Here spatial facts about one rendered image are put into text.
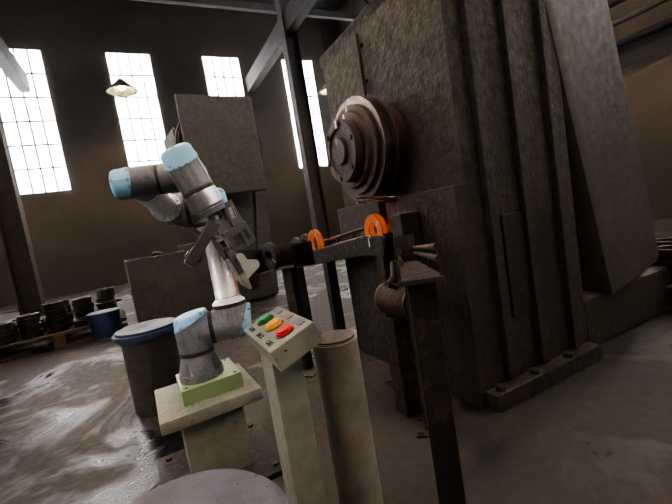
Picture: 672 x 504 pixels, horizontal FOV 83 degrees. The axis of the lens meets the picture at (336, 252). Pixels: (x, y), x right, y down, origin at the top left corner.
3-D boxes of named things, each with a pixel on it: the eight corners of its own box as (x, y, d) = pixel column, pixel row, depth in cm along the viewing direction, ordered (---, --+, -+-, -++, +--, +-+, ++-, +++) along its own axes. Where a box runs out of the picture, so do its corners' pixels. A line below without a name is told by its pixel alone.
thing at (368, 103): (351, 204, 201) (337, 114, 196) (405, 192, 158) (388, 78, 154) (340, 206, 198) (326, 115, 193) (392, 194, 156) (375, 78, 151)
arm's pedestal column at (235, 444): (166, 532, 110) (147, 449, 108) (158, 464, 145) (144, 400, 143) (292, 470, 129) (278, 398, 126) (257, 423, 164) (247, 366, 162)
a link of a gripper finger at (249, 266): (270, 279, 92) (251, 246, 89) (249, 292, 89) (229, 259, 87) (266, 278, 94) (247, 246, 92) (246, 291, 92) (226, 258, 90)
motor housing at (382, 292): (413, 398, 163) (395, 278, 158) (449, 419, 143) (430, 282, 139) (388, 409, 158) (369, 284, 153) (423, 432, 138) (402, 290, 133)
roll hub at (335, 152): (339, 186, 187) (330, 128, 184) (369, 176, 162) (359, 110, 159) (329, 187, 184) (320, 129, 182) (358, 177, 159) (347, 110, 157)
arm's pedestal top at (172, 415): (162, 437, 113) (159, 424, 113) (156, 400, 141) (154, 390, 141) (263, 398, 128) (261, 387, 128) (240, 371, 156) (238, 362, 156)
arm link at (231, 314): (215, 339, 140) (185, 194, 137) (255, 330, 143) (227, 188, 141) (212, 347, 128) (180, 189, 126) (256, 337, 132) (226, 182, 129)
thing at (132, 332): (191, 384, 221) (176, 313, 217) (197, 404, 193) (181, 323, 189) (130, 403, 207) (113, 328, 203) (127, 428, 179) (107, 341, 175)
